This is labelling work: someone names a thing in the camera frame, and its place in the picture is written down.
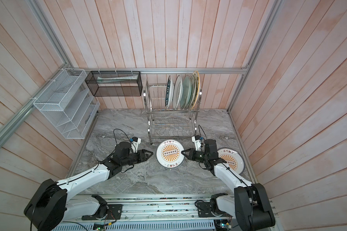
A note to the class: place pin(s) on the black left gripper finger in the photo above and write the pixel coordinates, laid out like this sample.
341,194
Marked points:
147,156
146,151

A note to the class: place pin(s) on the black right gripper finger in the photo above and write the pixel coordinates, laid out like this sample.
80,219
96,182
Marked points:
187,154
188,150

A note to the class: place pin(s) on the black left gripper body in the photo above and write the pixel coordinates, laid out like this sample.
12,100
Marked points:
134,158

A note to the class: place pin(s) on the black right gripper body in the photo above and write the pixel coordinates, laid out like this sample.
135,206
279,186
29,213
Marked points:
199,156

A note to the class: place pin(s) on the orange sunburst plate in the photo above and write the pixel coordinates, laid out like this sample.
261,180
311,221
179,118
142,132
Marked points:
169,155
233,158

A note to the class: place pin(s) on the white plate with flower outline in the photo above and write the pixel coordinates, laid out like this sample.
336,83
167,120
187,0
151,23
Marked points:
178,88

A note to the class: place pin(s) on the pale green plate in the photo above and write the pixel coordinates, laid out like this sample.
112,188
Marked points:
187,85

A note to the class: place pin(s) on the dark-rim lettered white plate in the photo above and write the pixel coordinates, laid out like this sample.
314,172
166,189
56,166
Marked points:
169,93

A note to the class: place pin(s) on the cat and stars orange-rim plate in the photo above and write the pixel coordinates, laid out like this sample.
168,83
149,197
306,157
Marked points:
197,82

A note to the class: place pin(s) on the cream plate with berry sprigs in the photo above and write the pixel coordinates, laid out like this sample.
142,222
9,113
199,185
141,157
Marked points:
193,91

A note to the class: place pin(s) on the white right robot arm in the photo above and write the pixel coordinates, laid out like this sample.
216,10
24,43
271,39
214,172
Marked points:
250,204

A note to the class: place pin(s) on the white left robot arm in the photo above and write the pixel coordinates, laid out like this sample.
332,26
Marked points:
54,202

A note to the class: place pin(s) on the stainless steel dish rack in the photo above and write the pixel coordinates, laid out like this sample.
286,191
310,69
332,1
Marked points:
168,123

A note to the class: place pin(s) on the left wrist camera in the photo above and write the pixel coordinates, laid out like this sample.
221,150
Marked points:
135,142

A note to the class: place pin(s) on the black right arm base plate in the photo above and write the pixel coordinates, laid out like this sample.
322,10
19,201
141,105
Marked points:
211,209

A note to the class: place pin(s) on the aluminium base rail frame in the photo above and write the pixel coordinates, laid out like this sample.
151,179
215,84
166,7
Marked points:
155,212

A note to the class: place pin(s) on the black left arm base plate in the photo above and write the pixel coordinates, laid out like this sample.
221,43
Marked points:
108,212

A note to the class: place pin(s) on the black mesh wall basket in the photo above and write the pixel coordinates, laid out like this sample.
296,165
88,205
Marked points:
114,83

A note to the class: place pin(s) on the white wire mesh shelf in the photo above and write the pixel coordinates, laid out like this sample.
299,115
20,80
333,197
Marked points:
69,108

